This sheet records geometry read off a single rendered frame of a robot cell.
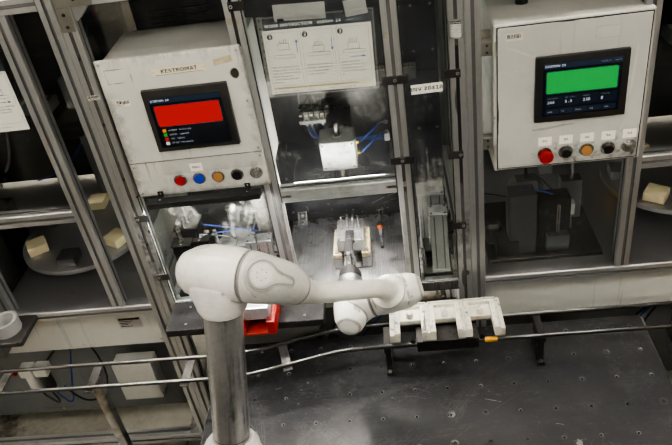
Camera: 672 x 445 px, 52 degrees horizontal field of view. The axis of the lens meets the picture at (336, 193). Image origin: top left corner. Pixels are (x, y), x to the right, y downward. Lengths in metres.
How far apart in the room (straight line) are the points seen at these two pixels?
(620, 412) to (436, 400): 0.56
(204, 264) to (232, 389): 0.35
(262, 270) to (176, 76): 0.68
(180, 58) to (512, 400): 1.46
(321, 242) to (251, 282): 1.04
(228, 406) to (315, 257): 0.85
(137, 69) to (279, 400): 1.17
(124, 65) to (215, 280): 0.70
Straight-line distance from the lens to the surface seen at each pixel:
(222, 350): 1.80
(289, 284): 1.64
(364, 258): 2.45
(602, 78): 2.04
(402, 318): 2.33
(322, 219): 2.74
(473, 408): 2.32
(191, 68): 2.00
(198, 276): 1.71
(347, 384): 2.41
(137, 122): 2.12
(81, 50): 2.08
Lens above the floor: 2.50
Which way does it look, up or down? 33 degrees down
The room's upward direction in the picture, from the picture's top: 9 degrees counter-clockwise
